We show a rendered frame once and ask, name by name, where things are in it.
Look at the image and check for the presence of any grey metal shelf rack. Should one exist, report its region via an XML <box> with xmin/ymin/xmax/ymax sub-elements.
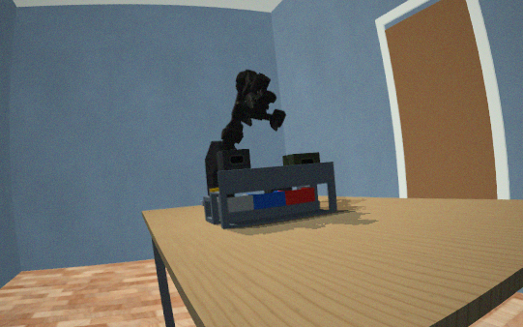
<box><xmin>201</xmin><ymin>162</ymin><xmax>337</xmax><ymax>229</ymax></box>

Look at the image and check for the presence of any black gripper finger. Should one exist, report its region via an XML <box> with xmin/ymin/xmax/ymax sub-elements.
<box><xmin>271</xmin><ymin>113</ymin><xmax>283</xmax><ymax>131</ymax></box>
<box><xmin>236</xmin><ymin>105</ymin><xmax>252</xmax><ymax>126</ymax></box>

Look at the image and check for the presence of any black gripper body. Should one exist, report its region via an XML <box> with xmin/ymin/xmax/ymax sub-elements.
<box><xmin>231</xmin><ymin>99</ymin><xmax>286</xmax><ymax>127</ymax></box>

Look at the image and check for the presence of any olive green case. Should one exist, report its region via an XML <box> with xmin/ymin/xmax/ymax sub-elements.
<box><xmin>282</xmin><ymin>152</ymin><xmax>320</xmax><ymax>165</ymax></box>

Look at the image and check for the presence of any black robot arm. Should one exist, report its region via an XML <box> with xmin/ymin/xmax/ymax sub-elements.
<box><xmin>218</xmin><ymin>70</ymin><xmax>276</xmax><ymax>151</ymax></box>

